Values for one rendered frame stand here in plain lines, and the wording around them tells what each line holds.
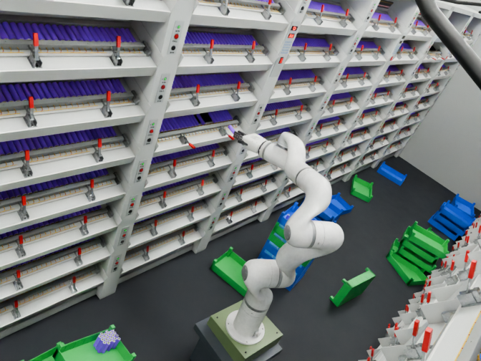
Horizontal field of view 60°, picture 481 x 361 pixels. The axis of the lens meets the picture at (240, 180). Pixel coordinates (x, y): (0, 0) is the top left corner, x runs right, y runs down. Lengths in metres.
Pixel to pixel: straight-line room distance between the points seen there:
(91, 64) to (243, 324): 1.26
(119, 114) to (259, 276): 0.84
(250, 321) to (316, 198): 0.73
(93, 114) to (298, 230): 0.82
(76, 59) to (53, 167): 0.41
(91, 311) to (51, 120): 1.20
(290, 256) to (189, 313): 1.03
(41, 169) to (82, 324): 0.99
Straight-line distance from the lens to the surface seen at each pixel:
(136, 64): 1.53
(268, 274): 1.75
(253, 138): 1.86
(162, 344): 2.33
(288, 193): 3.37
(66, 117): 1.51
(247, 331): 2.00
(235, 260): 2.84
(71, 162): 1.64
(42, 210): 1.73
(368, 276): 3.04
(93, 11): 1.36
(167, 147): 1.87
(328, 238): 1.48
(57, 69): 1.38
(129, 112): 1.63
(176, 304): 2.49
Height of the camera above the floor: 1.93
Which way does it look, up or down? 32 degrees down
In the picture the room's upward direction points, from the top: 23 degrees clockwise
